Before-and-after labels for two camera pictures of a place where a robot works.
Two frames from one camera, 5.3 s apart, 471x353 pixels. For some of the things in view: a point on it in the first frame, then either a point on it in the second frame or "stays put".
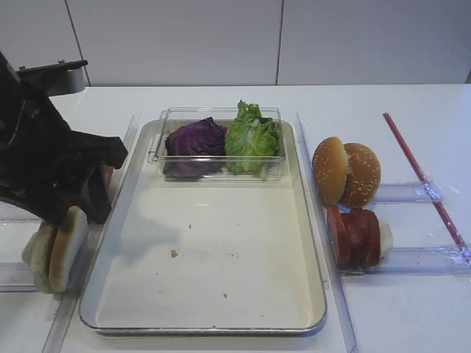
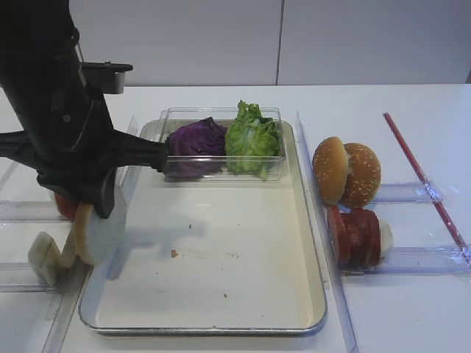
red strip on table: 430,192 stays put
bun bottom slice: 68,250 to 96,240
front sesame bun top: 363,182 stays put
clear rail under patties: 418,260 stays put
